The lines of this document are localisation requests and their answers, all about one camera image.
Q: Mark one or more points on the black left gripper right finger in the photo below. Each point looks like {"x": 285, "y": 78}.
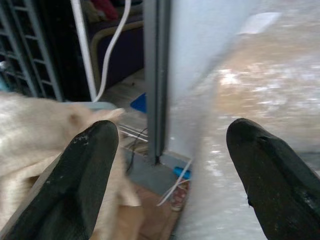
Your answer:
{"x": 272, "y": 180}

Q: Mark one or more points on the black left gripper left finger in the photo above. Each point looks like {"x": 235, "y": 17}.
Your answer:
{"x": 75, "y": 180}

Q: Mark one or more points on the cream fuzzy cloth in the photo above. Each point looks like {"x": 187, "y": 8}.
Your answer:
{"x": 27, "y": 130}

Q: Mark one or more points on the small blue clip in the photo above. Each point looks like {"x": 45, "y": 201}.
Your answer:
{"x": 182, "y": 172}

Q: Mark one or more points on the blue plastic piece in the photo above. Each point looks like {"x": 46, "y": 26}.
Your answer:
{"x": 139, "y": 102}

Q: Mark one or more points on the white vertical pipe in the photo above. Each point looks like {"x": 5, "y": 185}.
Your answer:
{"x": 83, "y": 47}

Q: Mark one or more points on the dark armchair with beige trim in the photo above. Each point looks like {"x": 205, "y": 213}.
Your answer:
{"x": 120, "y": 47}

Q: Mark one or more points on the grey base plate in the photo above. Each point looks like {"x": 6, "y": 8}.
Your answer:
{"x": 155, "y": 172}

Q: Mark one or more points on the grey metal post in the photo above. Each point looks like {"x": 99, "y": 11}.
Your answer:
{"x": 156, "y": 80}

